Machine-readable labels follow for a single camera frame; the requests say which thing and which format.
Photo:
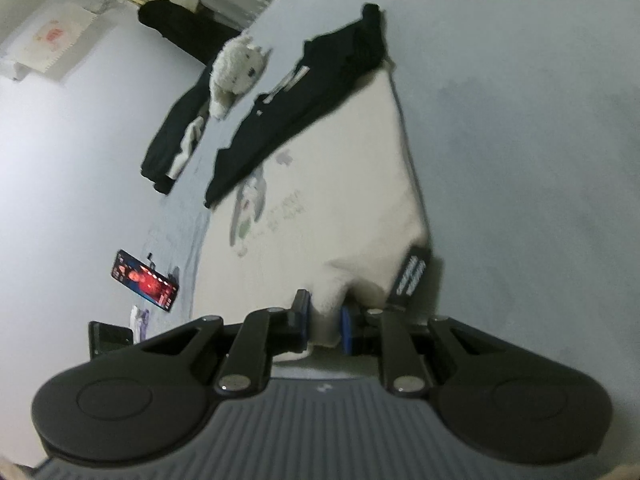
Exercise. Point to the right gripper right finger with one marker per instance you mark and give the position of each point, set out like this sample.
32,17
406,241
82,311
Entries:
382,334

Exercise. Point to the white plush dog toy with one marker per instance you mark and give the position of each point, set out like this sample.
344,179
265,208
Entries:
237,68

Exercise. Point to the cream and black sweatshirt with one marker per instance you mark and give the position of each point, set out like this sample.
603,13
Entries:
316,192

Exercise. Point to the black and white garment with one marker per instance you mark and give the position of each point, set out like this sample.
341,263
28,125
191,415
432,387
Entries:
179,134

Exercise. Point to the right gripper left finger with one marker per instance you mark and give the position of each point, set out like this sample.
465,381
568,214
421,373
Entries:
263,335

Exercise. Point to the white tissue paper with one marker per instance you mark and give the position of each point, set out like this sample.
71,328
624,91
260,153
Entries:
138,323

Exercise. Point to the white wall hanging cloth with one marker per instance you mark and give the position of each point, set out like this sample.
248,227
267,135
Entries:
39,45

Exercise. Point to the black hanging coat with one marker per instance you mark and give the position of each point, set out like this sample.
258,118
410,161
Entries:
194,33

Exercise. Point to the smartphone with lit screen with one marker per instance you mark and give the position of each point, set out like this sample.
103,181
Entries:
145,281

